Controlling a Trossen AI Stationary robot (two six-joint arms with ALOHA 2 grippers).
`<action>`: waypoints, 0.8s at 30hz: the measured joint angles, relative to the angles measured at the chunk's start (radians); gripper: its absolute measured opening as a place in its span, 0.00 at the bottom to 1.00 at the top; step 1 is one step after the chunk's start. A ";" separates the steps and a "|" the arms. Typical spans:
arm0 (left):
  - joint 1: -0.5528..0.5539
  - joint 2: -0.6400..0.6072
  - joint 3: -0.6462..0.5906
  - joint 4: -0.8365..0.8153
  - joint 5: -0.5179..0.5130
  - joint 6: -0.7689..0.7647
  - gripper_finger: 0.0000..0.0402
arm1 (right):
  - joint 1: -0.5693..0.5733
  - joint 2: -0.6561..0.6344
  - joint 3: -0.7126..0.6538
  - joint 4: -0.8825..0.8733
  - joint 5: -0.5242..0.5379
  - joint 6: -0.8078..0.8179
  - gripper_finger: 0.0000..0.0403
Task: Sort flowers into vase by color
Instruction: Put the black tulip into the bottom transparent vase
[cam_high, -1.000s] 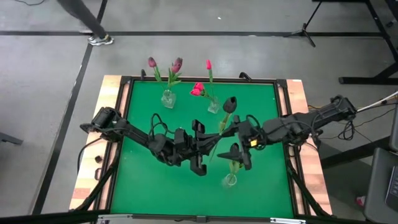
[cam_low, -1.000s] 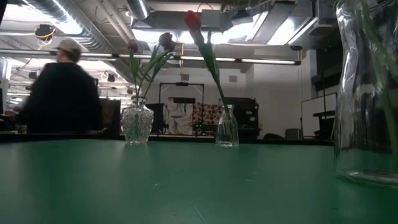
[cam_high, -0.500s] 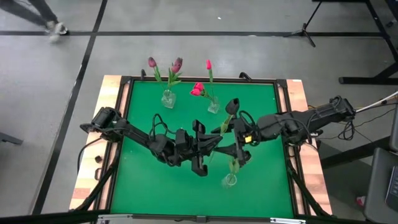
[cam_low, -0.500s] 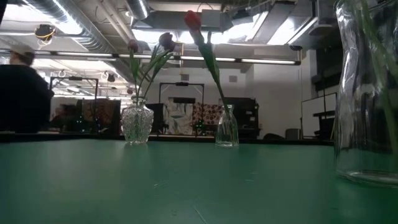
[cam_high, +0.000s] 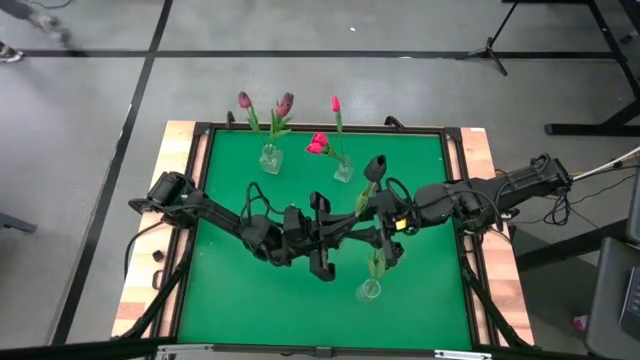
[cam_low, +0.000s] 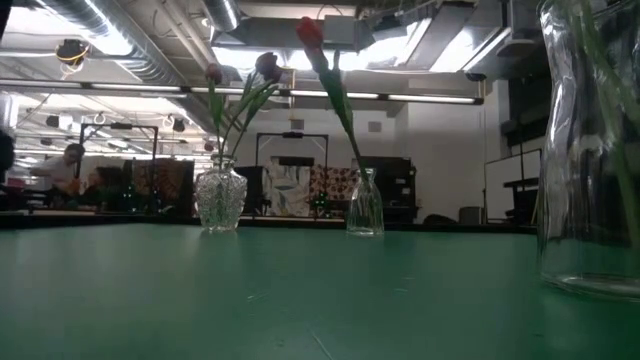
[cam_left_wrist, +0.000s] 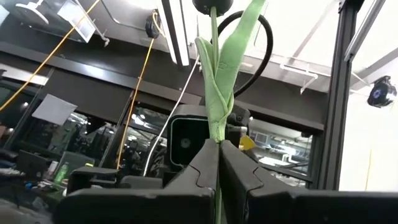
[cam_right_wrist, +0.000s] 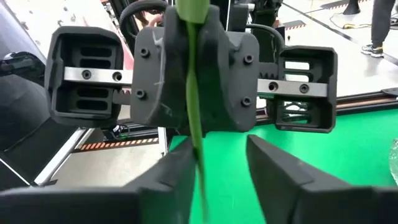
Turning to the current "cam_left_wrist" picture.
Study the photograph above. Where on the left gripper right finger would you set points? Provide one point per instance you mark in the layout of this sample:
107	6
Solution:
295	208

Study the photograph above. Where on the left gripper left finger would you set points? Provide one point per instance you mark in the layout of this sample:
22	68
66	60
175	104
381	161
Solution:
155	205

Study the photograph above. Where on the black artificial tulip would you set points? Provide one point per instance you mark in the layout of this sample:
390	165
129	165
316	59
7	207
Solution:
224	93

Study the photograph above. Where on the green bottle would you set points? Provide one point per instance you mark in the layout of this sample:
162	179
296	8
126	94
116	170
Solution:
61	174

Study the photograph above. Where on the white ceiling light fixture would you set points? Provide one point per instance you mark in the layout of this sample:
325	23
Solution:
174	31

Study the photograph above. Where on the grey tilted board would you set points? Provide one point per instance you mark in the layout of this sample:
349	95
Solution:
54	109

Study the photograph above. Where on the white ceiling vent panel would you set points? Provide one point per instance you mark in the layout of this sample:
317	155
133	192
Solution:
77	18

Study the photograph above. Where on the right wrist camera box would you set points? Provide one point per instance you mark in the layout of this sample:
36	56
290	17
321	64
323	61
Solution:
186	130

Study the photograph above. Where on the black round mounted camera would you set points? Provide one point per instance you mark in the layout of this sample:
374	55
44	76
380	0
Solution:
382	91

